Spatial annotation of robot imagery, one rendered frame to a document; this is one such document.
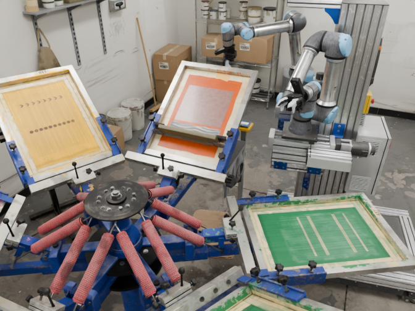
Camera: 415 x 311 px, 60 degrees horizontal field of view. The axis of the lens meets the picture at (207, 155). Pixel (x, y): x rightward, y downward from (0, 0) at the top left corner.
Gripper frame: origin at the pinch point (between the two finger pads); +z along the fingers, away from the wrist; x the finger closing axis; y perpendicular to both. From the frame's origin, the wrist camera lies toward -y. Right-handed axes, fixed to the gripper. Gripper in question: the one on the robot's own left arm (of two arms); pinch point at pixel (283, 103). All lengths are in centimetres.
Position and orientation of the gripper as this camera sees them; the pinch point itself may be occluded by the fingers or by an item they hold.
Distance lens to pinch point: 177.9
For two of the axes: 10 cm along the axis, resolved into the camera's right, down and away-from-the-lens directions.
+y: 1.1, 8.8, 4.6
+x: -7.8, -2.1, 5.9
